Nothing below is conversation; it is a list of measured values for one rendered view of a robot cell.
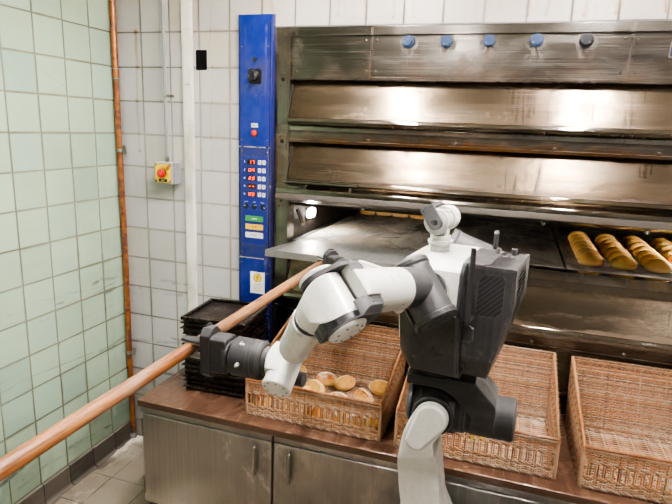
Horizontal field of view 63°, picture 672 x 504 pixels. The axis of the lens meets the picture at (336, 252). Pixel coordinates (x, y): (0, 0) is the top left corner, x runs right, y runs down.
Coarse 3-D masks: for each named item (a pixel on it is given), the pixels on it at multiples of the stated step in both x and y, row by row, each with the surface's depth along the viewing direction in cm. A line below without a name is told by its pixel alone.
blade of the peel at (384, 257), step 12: (300, 240) 253; (312, 240) 254; (276, 252) 220; (288, 252) 219; (300, 252) 229; (312, 252) 230; (324, 252) 231; (348, 252) 232; (360, 252) 233; (372, 252) 234; (384, 252) 235; (396, 252) 235; (408, 252) 236; (384, 264) 206
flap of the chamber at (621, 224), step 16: (368, 208) 239; (384, 208) 227; (400, 208) 217; (416, 208) 213; (464, 208) 208; (480, 208) 206; (560, 224) 215; (576, 224) 206; (592, 224) 197; (608, 224) 193; (624, 224) 191; (640, 224) 190; (656, 224) 188
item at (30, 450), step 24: (288, 288) 175; (240, 312) 147; (168, 360) 117; (120, 384) 105; (144, 384) 110; (96, 408) 98; (48, 432) 89; (72, 432) 92; (24, 456) 84; (0, 480) 80
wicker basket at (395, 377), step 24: (360, 336) 243; (384, 336) 240; (312, 360) 250; (336, 360) 246; (360, 360) 243; (384, 360) 239; (360, 384) 242; (264, 408) 214; (288, 408) 210; (336, 408) 203; (360, 408) 222; (384, 408) 203; (336, 432) 205; (360, 432) 202; (384, 432) 206
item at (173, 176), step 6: (156, 162) 255; (162, 162) 254; (168, 162) 254; (174, 162) 255; (156, 168) 255; (162, 168) 254; (174, 168) 255; (156, 174) 256; (168, 174) 254; (174, 174) 255; (180, 174) 260; (156, 180) 256; (162, 180) 255; (168, 180) 254; (174, 180) 256; (180, 180) 260
